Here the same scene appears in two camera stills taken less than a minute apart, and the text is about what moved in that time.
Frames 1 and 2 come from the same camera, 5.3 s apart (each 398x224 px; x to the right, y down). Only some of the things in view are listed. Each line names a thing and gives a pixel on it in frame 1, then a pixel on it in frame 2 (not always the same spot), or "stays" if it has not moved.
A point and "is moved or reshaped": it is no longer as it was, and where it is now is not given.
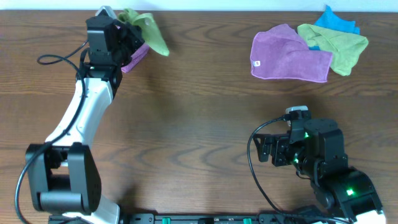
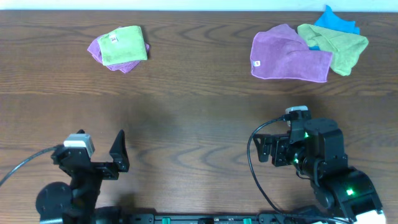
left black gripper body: (130, 40) to (97, 172)
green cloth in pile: (346, 48) stays
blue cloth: (329, 20) stays
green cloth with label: (151, 33) is moved or reshaped
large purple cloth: (280, 52) stays
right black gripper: (279, 144) stays
